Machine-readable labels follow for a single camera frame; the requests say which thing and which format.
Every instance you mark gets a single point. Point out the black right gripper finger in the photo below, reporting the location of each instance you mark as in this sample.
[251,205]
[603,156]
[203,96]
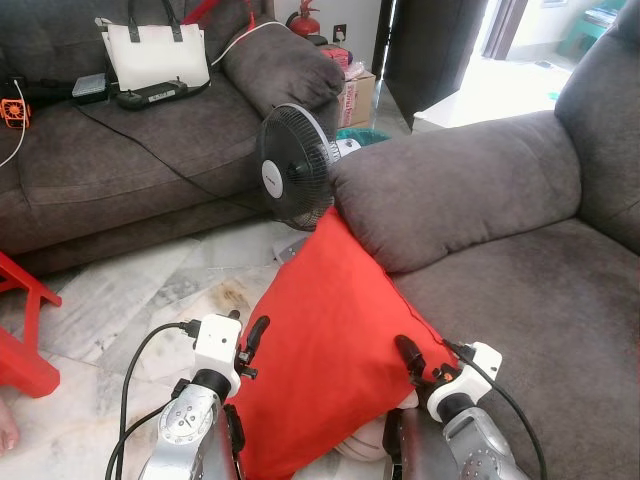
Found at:
[410,358]

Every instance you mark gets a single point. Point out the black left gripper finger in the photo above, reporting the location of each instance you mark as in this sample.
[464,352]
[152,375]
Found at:
[235,316]
[257,335]

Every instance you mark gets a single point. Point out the red pillow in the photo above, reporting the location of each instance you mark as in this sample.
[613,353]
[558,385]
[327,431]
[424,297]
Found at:
[330,350]

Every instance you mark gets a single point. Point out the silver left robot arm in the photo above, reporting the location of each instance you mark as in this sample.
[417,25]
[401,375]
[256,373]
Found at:
[190,430]

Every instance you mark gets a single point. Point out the grey two-seat sofa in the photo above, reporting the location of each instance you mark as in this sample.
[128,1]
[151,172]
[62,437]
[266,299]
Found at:
[520,260]

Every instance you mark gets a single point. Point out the grey long sofa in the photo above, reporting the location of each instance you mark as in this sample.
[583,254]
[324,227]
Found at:
[130,155]

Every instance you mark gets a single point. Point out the pale pink plush cushion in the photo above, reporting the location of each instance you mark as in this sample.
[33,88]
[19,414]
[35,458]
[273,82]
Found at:
[372,442]

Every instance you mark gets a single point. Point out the black and white fan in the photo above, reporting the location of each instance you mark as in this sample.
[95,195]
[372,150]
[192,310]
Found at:
[295,170]

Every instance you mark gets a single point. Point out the red plastic stool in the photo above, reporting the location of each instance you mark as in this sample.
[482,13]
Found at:
[25,365]

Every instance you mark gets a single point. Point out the teal plastic basket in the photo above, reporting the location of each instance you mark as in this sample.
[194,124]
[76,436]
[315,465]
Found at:
[366,136]

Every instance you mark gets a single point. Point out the cardboard box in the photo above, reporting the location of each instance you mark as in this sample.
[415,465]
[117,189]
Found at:
[358,100]

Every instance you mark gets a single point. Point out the person's bare foot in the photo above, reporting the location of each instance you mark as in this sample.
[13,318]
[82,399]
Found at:
[5,428]

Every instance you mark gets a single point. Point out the small grey box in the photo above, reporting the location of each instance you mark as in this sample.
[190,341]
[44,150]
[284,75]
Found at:
[90,87]

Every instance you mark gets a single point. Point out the white tote bag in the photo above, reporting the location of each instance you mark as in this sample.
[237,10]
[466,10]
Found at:
[155,55]

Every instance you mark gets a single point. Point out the white side table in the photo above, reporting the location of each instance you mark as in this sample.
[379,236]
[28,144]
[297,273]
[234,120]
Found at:
[490,95]

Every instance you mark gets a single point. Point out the pink snack packet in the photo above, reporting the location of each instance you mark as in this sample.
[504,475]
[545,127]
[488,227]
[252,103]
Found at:
[352,60]

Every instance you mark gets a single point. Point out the small orange gadget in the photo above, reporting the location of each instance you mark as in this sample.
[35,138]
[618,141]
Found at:
[12,110]

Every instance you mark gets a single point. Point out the red fire extinguisher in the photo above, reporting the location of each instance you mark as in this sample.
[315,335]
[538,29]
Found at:
[305,20]

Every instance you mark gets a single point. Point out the dark brown door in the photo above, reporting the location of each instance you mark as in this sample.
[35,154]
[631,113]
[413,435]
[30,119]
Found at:
[430,50]

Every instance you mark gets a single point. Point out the teal plastic stool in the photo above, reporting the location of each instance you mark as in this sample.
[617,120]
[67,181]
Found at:
[600,27]

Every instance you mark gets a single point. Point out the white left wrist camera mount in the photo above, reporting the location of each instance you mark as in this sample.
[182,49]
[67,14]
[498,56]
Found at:
[215,346]

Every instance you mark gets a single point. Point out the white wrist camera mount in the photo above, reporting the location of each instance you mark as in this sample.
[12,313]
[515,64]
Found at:
[472,370]
[215,346]

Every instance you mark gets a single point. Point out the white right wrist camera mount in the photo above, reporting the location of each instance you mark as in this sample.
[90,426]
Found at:
[472,370]

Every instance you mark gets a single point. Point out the wall socket with plug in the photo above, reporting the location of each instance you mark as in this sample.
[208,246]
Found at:
[340,32]

